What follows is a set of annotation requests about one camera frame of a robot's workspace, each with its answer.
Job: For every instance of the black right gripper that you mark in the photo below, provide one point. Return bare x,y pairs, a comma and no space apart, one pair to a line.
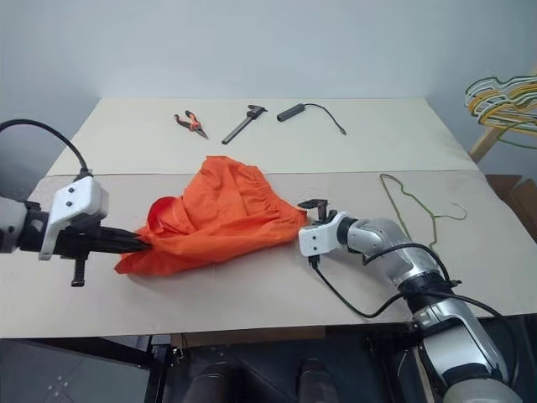
322,212

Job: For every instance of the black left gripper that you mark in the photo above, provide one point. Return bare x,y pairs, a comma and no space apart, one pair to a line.
77,241

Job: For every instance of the orange shorts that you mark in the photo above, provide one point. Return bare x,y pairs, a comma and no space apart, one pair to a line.
218,222

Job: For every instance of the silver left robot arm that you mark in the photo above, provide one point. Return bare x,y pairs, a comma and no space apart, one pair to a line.
10,224

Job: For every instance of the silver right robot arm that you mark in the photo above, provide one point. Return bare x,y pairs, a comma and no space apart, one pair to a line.
444,331

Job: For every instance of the wooden hanger rack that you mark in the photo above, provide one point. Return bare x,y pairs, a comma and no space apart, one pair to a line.
486,142

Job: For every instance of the black caliper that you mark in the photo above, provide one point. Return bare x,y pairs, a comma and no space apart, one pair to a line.
241,126

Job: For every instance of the orange black pliers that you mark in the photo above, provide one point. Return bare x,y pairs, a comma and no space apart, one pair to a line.
192,124

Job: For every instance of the brown cardboard box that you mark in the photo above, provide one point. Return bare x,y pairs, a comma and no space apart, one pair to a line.
518,195

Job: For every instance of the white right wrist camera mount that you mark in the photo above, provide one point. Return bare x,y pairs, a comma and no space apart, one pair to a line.
321,239

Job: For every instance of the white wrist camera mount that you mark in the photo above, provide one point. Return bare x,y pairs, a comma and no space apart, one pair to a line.
321,239
79,197

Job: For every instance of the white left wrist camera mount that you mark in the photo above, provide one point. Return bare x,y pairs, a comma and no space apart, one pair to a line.
79,197

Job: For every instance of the black table frame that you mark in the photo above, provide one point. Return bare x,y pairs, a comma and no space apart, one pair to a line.
159,365

